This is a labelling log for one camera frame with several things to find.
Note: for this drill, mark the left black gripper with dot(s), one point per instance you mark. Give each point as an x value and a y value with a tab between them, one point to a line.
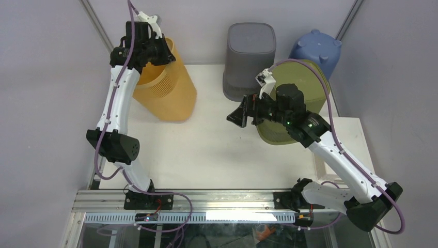
167	56

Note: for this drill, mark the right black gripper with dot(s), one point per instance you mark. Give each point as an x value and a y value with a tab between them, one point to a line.
251	104

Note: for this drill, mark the yellow mesh waste bin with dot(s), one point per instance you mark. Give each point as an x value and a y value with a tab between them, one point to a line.
167	91

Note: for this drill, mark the grey mesh waste bin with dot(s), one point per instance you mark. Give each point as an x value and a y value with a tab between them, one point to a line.
251	48

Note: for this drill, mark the green mesh waste bin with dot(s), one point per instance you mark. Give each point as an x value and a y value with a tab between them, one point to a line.
308	83

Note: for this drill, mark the blue plastic bucket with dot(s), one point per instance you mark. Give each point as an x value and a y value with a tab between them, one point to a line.
321	48

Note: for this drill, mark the white perforated plastic basket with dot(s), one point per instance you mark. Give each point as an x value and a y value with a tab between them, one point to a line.
350	133

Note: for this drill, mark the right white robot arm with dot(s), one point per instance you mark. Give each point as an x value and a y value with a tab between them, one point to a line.
367	198

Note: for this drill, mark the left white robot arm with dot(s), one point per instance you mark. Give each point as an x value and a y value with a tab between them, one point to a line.
115	151

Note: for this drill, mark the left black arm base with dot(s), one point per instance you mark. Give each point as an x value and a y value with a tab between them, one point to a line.
135	200

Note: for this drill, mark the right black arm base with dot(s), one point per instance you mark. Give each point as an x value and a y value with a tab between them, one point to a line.
293	199

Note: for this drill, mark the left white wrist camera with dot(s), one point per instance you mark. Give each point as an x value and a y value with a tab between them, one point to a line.
153	20

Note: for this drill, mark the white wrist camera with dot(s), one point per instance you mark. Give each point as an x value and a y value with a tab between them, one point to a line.
153	20
266	81

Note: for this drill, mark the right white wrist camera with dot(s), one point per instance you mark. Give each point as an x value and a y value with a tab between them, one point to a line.
266	81

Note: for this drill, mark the white slotted cable duct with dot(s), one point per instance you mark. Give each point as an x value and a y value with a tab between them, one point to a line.
213	217

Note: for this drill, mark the aluminium mounting rail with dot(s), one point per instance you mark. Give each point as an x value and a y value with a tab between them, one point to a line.
202	200

